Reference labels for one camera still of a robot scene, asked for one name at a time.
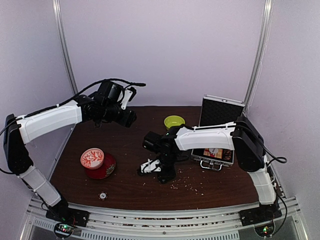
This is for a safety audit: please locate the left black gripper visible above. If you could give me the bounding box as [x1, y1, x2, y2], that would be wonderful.
[101, 102, 137, 127]

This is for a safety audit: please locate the red banded card deck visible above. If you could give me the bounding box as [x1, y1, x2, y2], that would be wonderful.
[203, 148, 223, 159]

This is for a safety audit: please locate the white dealer button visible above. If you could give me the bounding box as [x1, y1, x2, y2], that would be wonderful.
[209, 148, 219, 154]

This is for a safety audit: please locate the white red poker chip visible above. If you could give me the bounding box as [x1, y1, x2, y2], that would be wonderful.
[98, 192, 108, 201]

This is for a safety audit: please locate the aluminium poker chip case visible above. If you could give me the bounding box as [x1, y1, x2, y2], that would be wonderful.
[190, 94, 245, 172]

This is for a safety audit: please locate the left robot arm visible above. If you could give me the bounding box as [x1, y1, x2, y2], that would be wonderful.
[0, 78, 145, 222]

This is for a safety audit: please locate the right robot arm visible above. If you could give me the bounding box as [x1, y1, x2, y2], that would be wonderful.
[137, 115, 279, 221]

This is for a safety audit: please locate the green plastic bowl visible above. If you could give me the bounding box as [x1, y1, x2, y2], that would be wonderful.
[163, 115, 186, 130]

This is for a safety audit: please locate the mixed chip stack in case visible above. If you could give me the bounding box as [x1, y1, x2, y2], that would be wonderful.
[222, 149, 234, 163]

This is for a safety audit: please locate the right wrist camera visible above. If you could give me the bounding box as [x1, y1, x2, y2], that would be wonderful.
[137, 159, 162, 176]

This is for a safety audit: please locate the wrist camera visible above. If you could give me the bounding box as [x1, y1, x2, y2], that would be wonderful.
[120, 86, 137, 110]
[137, 159, 162, 176]

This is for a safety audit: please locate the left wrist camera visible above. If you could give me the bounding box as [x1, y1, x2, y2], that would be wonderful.
[120, 86, 137, 110]

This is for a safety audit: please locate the aluminium front rail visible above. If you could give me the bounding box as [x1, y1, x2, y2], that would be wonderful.
[18, 197, 312, 240]

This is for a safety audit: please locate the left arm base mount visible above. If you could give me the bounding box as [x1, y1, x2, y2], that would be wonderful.
[45, 208, 90, 227]

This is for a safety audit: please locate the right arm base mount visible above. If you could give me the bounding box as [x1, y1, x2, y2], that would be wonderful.
[239, 206, 282, 227]

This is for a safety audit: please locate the right aluminium frame post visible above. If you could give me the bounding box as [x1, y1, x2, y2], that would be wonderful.
[244, 0, 274, 112]

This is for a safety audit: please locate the aluminium frame post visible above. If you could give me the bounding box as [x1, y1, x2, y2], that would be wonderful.
[244, 0, 274, 112]
[52, 0, 79, 94]

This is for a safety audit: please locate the left aluminium frame post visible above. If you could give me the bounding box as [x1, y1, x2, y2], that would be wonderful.
[52, 0, 79, 94]

